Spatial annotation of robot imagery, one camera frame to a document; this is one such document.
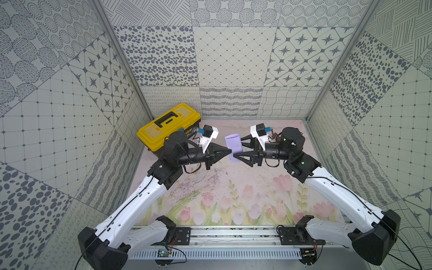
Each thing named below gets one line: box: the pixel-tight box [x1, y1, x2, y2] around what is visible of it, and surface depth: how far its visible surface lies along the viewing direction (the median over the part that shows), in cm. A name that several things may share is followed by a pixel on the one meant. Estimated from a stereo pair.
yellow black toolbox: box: [136, 102, 202, 157], surface depth 99 cm
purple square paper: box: [224, 133, 243, 163], surface depth 59 cm
